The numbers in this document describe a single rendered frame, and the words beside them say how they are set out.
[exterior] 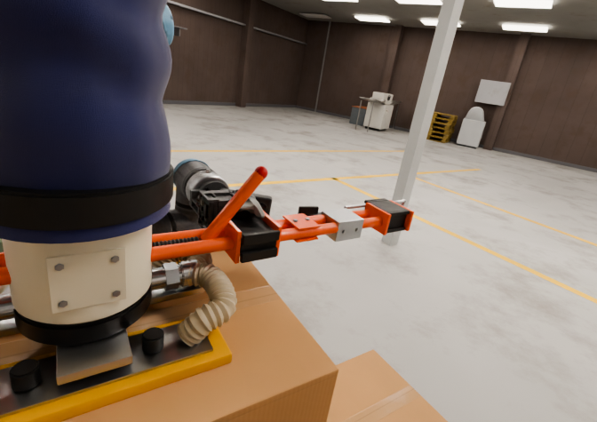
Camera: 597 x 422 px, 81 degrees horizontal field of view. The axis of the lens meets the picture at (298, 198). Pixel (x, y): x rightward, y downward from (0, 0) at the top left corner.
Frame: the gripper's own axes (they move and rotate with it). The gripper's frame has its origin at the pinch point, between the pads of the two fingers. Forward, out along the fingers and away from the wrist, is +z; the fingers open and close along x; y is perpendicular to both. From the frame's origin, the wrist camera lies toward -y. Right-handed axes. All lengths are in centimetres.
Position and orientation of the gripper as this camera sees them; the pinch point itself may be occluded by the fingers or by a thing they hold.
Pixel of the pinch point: (261, 232)
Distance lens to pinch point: 64.5
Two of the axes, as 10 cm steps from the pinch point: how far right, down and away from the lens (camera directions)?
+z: 5.4, 3.5, -7.6
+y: -8.3, 0.6, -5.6
